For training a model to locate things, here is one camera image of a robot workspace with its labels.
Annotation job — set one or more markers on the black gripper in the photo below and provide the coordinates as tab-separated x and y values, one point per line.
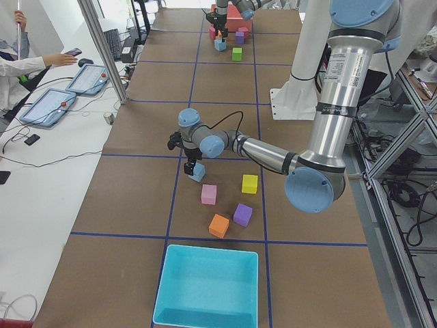
218	18
192	154

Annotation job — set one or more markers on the light blue block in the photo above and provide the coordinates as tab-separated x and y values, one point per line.
201	173
220	45

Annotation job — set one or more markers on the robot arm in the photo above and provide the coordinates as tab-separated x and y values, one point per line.
336	43
221	6

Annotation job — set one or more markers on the operator hand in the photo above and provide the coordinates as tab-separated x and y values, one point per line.
63	58

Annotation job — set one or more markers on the magenta block near orange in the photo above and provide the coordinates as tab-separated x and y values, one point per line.
212	33

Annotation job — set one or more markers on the pink plastic tray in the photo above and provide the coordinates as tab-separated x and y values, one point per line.
236	19

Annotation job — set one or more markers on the purple block right side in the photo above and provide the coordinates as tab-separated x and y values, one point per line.
239	38

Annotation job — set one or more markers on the purple block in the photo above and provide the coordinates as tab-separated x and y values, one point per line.
242	214
239	38

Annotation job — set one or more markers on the magenta block near tray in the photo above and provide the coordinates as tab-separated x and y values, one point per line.
245	31

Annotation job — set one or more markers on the green foam block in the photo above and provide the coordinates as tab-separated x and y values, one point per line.
236	55

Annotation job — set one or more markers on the pink foam block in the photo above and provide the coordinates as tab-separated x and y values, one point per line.
208	194

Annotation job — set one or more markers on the yellow foam block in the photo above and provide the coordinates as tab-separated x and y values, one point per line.
250	184

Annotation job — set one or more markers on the orange block left side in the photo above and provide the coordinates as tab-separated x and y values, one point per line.
218	226

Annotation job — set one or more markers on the purple block left side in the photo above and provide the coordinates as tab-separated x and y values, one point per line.
242	214

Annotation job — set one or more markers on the silver round weight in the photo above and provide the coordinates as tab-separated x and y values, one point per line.
109	118

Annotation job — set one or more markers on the black keyboard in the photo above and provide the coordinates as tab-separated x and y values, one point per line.
114	43

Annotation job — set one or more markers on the light blue plastic tray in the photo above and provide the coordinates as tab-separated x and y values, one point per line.
207	287

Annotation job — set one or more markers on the teach pendant far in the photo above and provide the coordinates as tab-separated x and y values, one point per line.
89	80

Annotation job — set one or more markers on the teach pendant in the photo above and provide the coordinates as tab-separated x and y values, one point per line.
49	108
89	80

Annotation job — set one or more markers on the teach pendant near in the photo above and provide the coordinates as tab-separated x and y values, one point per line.
49	108

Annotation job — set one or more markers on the black smartphone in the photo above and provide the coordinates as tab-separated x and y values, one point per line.
32	139

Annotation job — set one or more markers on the person in white shirt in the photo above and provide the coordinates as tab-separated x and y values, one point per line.
17	65

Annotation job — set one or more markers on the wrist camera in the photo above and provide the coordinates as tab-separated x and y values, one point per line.
175	141

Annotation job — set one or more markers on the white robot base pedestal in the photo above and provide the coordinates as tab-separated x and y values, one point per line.
293	104

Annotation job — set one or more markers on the aluminium frame post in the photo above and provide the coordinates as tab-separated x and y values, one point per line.
91	18

